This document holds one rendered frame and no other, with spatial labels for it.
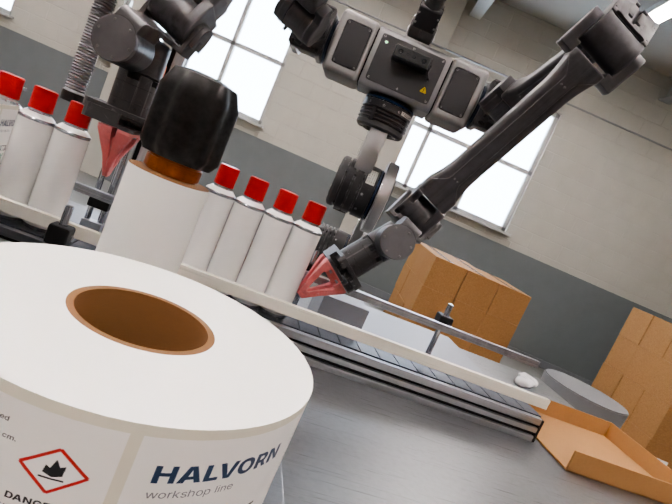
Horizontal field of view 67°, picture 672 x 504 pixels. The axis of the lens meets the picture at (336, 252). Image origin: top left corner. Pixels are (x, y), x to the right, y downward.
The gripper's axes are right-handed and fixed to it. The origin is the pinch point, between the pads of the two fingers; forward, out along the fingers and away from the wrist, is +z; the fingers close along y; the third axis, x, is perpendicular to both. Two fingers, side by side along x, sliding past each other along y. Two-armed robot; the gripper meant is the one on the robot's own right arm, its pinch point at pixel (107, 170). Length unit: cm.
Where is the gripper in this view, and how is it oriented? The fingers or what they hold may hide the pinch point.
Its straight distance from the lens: 82.6
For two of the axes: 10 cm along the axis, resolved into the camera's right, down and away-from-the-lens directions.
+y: 9.1, 3.5, 2.0
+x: -1.3, -2.1, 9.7
